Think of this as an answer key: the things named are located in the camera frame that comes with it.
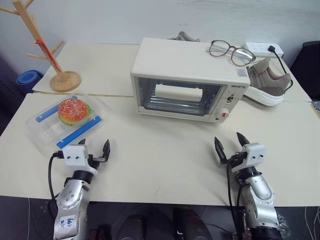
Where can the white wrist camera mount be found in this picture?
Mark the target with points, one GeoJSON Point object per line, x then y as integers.
{"type": "Point", "coordinates": [74, 155]}
{"type": "Point", "coordinates": [255, 155]}

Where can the wooden tree-shaped rack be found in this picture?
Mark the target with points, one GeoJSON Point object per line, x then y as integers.
{"type": "Point", "coordinates": [63, 80]}

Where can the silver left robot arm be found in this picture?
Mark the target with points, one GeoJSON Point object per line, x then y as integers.
{"type": "Point", "coordinates": [71, 197]}

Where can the white power strip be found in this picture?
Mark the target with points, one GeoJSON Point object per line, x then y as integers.
{"type": "Point", "coordinates": [260, 49]}

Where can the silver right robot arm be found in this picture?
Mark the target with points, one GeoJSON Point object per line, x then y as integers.
{"type": "Point", "coordinates": [260, 197]}

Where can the blue rolled mat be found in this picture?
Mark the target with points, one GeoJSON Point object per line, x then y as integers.
{"type": "Point", "coordinates": [28, 78]}

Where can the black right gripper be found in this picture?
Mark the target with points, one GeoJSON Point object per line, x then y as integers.
{"type": "Point", "coordinates": [236, 158]}

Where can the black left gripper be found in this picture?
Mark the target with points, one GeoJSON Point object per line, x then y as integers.
{"type": "Point", "coordinates": [100, 159]}

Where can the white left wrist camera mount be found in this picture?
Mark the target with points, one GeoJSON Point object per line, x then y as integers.
{"type": "Point", "coordinates": [74, 155]}

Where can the toy hamburger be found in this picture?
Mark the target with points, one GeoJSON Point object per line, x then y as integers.
{"type": "Point", "coordinates": [74, 111]}

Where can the cream toaster oven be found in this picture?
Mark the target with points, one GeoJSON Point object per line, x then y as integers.
{"type": "Point", "coordinates": [185, 62]}

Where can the beige sneaker, white sole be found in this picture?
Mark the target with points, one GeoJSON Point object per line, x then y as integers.
{"type": "Point", "coordinates": [267, 85]}

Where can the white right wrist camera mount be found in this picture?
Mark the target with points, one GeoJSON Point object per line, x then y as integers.
{"type": "Point", "coordinates": [255, 155]}

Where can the beige shoe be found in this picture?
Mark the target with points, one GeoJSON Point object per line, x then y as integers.
{"type": "Point", "coordinates": [186, 37]}

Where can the black chair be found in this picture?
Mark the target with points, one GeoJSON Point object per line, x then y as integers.
{"type": "Point", "coordinates": [311, 56]}

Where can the brown-rimmed eyeglasses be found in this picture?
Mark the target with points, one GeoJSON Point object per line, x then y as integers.
{"type": "Point", "coordinates": [232, 53]}

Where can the clear plastic box, blue clips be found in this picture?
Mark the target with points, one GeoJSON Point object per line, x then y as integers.
{"type": "Point", "coordinates": [47, 130]}

